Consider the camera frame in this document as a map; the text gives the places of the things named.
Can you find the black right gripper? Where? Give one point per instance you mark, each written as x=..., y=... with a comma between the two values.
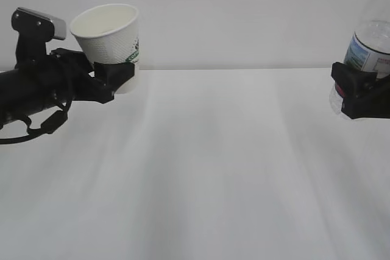
x=363, y=96

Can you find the clear water bottle red label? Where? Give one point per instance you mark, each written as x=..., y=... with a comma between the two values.
x=368, y=51

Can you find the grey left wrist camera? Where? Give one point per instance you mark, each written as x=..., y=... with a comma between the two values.
x=35, y=29

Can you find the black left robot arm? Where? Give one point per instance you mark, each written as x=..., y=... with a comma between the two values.
x=23, y=91

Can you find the white paper cup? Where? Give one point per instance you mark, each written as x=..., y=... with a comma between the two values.
x=109, y=34

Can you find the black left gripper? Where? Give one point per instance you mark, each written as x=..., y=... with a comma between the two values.
x=72, y=77

